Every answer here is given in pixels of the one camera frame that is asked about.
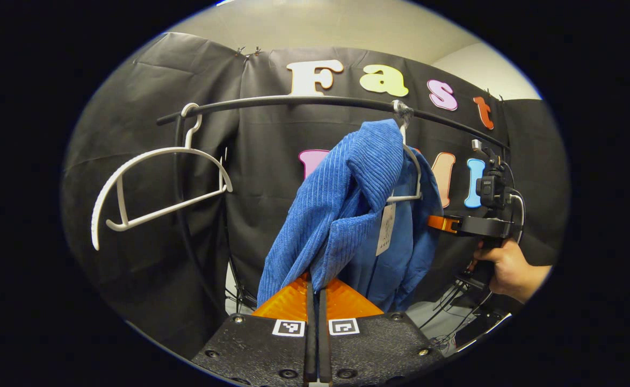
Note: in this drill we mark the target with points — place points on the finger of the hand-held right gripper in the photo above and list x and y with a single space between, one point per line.
443 223

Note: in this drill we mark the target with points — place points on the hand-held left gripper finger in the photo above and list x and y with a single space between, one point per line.
324 333
310 333

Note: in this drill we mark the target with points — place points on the white hanger with taped hook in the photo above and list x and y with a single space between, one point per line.
402 110

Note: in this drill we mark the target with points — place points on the black clothes rack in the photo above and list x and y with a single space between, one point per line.
293 100

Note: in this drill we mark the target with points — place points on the white plastic hanger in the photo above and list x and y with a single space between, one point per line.
95 228

